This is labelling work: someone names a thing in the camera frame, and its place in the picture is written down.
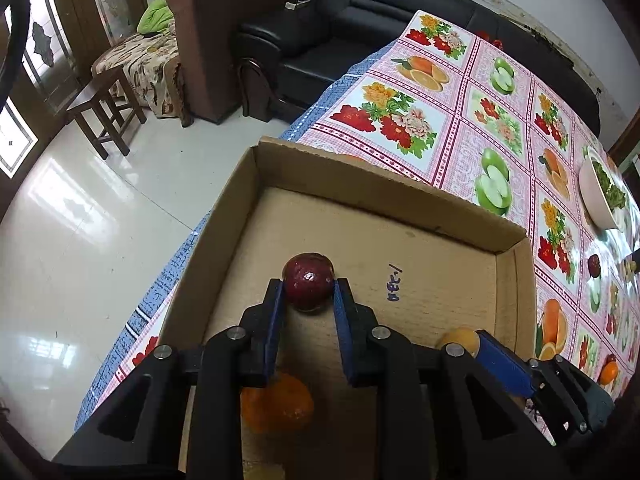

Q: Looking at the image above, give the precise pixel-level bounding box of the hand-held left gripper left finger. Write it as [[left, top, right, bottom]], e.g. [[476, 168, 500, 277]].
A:
[[50, 277, 288, 480]]

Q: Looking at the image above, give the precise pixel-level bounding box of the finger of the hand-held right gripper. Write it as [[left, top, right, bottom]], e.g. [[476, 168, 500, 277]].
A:
[[477, 330, 596, 446]]

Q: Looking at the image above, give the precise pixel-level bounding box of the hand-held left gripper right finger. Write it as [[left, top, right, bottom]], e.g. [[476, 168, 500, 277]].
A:
[[332, 276, 566, 480]]

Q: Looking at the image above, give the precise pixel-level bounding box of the tan longan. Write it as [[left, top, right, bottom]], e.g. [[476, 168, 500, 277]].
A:
[[436, 327, 482, 361]]

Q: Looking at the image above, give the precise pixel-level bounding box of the shallow cardboard box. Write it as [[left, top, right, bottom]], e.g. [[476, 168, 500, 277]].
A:
[[157, 136, 538, 480]]

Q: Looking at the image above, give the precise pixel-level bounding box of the white bowl of greens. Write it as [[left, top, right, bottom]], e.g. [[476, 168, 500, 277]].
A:
[[578, 146, 628, 231]]

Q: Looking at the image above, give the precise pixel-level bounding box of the pink fruit-print tablecloth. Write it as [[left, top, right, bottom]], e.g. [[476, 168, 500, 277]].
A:
[[92, 9, 640, 411]]

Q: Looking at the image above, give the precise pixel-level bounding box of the dark brown bag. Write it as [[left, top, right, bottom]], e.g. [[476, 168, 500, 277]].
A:
[[239, 56, 281, 123]]

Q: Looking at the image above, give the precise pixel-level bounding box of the floral seat blanket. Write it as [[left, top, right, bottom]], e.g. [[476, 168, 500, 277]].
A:
[[91, 30, 193, 128]]

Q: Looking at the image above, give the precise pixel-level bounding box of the dark wooden stool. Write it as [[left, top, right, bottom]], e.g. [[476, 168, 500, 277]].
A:
[[66, 65, 148, 161]]

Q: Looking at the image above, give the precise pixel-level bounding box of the brown armchair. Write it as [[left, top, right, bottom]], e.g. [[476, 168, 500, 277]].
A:
[[164, 0, 321, 126]]

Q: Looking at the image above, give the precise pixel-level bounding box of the black leather sofa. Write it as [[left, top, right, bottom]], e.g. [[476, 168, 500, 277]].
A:
[[235, 0, 601, 136]]

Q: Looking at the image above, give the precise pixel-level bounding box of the green cushion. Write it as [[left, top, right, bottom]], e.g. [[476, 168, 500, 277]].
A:
[[136, 0, 173, 35]]

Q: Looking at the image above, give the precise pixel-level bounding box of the black cable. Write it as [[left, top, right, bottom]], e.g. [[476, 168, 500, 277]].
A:
[[0, 0, 31, 106]]

